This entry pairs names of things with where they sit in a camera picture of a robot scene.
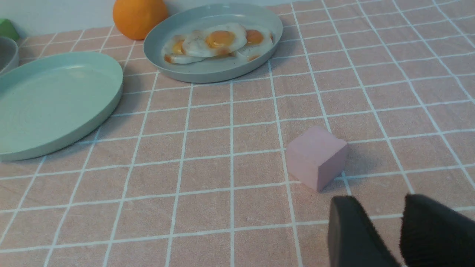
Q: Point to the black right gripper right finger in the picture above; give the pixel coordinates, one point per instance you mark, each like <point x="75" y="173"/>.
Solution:
<point x="434" y="235"/>

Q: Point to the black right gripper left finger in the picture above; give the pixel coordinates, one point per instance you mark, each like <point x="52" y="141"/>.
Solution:
<point x="353" y="241"/>

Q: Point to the fried egg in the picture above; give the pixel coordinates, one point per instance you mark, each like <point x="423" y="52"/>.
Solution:
<point x="259" y="41"/>
<point x="215" y="41"/>
<point x="173" y="52"/>

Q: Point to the pink foam cube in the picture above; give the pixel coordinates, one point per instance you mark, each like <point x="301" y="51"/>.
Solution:
<point x="316" y="157"/>

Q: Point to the pink checkered tablecloth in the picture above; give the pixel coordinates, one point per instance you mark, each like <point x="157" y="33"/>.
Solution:
<point x="189" y="175"/>

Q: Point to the grey egg plate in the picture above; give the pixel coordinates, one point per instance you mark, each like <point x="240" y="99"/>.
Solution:
<point x="211" y="70"/>

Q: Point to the orange fruit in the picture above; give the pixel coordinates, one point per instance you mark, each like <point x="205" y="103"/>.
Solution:
<point x="136" y="18"/>

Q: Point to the mint green center plate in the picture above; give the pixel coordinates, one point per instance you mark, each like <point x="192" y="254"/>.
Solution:
<point x="51" y="103"/>

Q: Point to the grey bread plate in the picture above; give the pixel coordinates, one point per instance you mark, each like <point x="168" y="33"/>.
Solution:
<point x="9" y="55"/>

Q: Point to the green foam cube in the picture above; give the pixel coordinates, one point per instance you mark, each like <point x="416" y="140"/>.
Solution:
<point x="8" y="30"/>

